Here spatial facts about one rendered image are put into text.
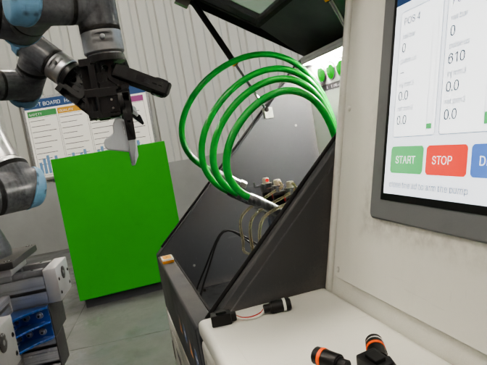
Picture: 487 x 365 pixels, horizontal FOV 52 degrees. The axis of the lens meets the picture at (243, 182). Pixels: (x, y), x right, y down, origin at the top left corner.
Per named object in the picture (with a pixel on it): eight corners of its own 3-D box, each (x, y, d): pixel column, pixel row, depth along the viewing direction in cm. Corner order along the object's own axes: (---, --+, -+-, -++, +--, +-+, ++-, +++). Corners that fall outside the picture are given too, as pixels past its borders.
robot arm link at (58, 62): (69, 58, 127) (59, 45, 119) (84, 69, 127) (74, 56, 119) (51, 81, 126) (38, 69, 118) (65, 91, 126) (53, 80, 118)
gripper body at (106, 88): (90, 124, 98) (78, 63, 97) (135, 118, 100) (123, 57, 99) (90, 122, 91) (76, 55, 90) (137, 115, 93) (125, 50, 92)
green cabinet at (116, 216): (176, 263, 531) (153, 143, 518) (190, 283, 448) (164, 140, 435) (84, 285, 506) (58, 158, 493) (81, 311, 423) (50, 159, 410)
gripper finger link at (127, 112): (125, 141, 97) (117, 96, 96) (135, 139, 97) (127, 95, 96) (127, 140, 92) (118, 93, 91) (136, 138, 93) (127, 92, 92)
